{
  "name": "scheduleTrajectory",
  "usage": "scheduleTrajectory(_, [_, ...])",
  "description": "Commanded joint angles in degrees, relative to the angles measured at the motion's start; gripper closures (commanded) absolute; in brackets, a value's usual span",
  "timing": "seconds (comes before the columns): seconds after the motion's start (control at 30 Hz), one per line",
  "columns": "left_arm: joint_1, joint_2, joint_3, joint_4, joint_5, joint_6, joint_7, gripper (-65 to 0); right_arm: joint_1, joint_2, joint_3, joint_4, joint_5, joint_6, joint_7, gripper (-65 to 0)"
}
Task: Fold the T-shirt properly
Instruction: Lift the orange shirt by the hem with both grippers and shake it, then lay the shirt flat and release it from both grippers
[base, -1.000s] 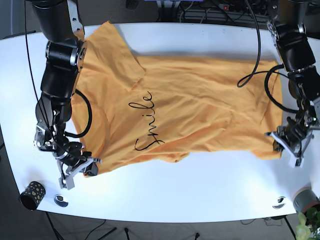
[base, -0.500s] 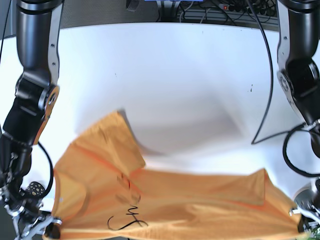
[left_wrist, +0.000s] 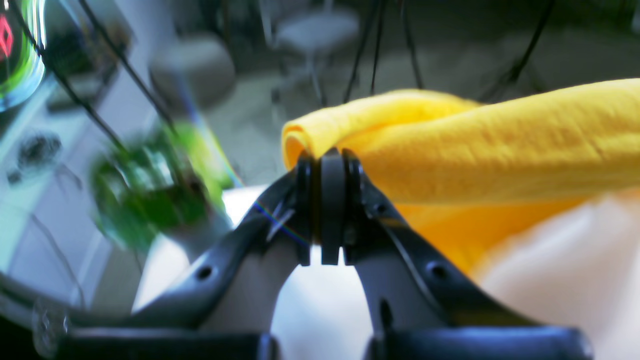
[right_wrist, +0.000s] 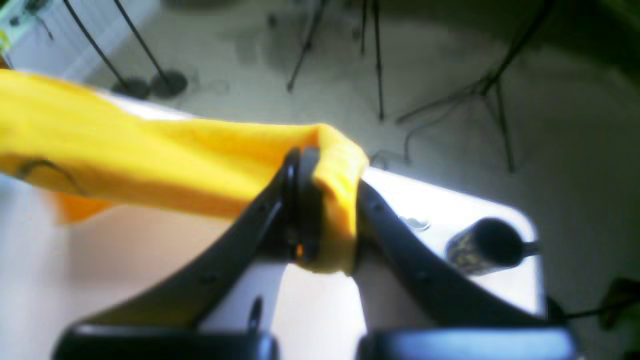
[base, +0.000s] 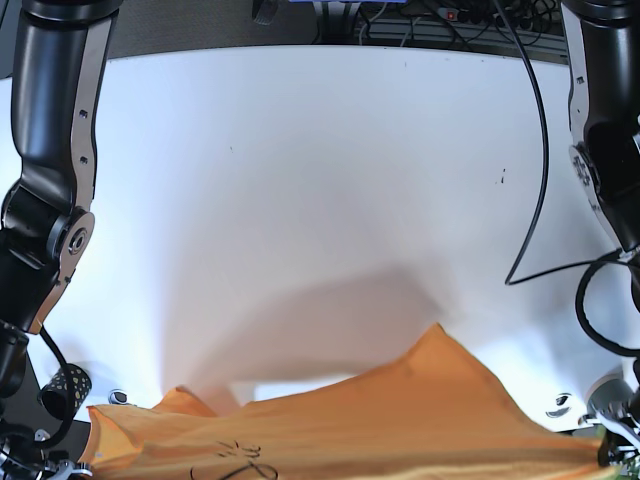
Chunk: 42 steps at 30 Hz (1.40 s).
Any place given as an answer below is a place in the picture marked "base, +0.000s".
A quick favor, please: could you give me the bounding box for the orange yellow T-shirt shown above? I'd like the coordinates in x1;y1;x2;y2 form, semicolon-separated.
82;326;617;479

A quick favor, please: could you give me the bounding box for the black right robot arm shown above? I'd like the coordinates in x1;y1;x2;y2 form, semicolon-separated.
1;1;121;398

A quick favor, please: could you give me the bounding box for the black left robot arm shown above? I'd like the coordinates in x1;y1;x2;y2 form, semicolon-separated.
493;1;639;449

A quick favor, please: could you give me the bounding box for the left silver table grommet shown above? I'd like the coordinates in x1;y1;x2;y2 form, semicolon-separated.
107;389;132;406

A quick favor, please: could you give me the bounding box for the silver table grommet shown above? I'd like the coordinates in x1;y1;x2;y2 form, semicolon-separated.
545;392;574;419
107;389;132;406

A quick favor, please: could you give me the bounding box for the right silver table grommet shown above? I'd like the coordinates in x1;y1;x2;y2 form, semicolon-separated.
545;392;574;419

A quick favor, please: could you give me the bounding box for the black dotted cup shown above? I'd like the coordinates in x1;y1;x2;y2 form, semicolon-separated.
38;363;92;421

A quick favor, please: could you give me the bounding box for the grey plant pot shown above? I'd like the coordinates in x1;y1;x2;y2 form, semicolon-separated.
586;373;634;420

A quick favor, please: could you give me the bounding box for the green potted plant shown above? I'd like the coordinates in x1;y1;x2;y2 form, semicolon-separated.
597;426;639;479

